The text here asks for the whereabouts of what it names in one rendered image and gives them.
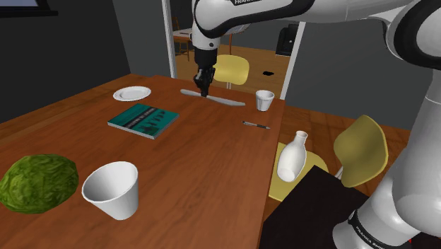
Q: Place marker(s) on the yellow chair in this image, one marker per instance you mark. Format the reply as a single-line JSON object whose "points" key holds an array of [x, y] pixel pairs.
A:
{"points": [[361, 151], [234, 69]]}

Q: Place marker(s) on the black appliance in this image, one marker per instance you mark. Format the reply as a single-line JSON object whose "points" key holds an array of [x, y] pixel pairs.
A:
{"points": [[286, 39]]}

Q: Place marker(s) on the small black object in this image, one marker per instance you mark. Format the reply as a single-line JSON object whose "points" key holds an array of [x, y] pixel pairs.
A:
{"points": [[268, 73]]}

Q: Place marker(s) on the brown wooden table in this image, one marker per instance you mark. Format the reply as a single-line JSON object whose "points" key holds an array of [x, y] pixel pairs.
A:
{"points": [[206, 155]]}

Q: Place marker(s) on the white plate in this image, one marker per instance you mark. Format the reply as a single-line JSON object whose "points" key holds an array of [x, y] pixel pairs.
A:
{"points": [[132, 93]]}

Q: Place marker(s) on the teal book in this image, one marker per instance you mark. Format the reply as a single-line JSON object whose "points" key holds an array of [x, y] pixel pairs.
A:
{"points": [[144, 120]]}

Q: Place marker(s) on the grey knife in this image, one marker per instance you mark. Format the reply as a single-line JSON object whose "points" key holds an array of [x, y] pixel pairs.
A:
{"points": [[225, 100]]}

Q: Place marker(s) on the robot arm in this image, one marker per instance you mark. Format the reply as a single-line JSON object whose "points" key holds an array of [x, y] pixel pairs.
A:
{"points": [[413, 193]]}

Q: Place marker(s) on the green lettuce head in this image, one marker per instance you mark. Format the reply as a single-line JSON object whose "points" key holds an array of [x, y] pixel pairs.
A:
{"points": [[38, 188]]}

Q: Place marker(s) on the large white cup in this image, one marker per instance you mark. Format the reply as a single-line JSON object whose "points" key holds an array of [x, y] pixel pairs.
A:
{"points": [[115, 193]]}

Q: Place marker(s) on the dark framed window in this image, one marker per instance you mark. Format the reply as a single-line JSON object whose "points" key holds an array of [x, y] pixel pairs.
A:
{"points": [[20, 7]]}

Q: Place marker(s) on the white door frame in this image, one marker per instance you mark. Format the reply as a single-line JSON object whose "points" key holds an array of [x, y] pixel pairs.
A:
{"points": [[170, 41]]}

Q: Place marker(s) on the white vase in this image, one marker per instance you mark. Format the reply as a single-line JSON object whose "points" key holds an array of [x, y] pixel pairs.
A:
{"points": [[292, 158]]}

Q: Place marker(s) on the small white ribbed cup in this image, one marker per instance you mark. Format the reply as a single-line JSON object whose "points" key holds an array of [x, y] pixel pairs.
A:
{"points": [[264, 100]]}

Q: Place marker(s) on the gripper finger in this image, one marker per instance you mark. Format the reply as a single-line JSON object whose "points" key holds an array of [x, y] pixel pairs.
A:
{"points": [[198, 82], [208, 82]]}

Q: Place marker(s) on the grey pen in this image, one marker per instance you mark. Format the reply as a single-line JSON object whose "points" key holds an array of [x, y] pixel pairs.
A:
{"points": [[255, 125]]}

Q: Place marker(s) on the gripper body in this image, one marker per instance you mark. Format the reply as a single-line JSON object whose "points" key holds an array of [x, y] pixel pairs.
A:
{"points": [[205, 60]]}

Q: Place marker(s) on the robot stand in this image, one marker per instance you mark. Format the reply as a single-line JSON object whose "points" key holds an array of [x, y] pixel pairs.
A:
{"points": [[310, 213]]}

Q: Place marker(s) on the brown wooden chair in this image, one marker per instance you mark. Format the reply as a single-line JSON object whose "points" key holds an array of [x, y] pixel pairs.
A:
{"points": [[182, 43]]}

